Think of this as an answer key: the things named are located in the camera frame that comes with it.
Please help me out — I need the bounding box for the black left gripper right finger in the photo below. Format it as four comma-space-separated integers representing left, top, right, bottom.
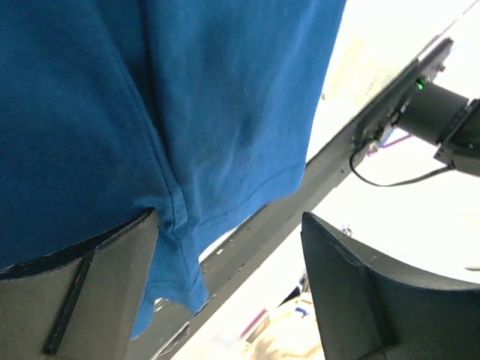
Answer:
301, 212, 479, 359

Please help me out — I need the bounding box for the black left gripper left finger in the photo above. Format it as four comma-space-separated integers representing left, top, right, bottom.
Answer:
1, 209, 159, 360

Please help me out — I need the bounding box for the dark blue t-shirt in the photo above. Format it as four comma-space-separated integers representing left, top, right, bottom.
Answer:
1, 1, 345, 335

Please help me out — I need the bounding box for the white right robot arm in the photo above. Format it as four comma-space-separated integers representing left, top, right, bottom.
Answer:
395, 79, 479, 176

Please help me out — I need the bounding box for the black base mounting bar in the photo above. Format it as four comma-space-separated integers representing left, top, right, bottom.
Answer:
144, 37, 454, 359

